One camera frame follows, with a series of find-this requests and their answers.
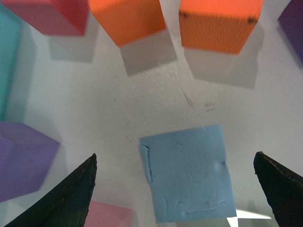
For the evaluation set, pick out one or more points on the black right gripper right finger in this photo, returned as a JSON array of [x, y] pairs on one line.
[[283, 189]]

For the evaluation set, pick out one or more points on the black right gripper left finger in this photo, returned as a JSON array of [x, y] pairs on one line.
[[67, 204]]

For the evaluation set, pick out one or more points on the light blue foam block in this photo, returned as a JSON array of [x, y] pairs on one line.
[[188, 175]]

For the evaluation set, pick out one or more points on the pink foam block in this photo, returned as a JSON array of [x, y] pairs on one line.
[[107, 215]]

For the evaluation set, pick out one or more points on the lavender foam block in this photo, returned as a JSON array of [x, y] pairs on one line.
[[25, 158]]

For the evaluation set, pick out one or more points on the purple foam block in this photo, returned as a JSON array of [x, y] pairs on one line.
[[291, 22]]

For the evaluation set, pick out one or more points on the orange foam block with marks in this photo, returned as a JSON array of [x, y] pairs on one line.
[[218, 25]]

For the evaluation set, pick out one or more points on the teal foam block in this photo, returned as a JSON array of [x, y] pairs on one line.
[[9, 41]]

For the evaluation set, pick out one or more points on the magenta foam block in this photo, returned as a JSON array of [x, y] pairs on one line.
[[52, 17]]

